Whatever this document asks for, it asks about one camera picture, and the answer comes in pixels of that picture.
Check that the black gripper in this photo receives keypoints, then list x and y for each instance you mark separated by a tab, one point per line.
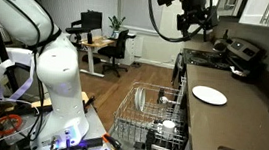
201	12

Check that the white round plate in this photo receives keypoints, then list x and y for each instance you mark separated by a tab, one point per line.
209	95

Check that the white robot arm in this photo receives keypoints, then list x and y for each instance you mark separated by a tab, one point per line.
53	59

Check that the white plate in rack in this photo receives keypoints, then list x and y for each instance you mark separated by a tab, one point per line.
139	98

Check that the black stove top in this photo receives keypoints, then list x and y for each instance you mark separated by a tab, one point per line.
208	59

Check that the potted green plant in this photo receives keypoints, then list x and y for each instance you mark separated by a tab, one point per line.
115	25

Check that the black office chair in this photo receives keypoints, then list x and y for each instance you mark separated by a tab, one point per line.
115	52

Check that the wooden standing desk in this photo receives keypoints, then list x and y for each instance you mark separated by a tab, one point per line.
98	41

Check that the black computer monitor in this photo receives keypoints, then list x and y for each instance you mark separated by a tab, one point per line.
88	21

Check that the white mug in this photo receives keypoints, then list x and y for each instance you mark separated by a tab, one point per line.
168	128

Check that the wire dishwasher rack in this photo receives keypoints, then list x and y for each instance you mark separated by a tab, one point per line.
161	103

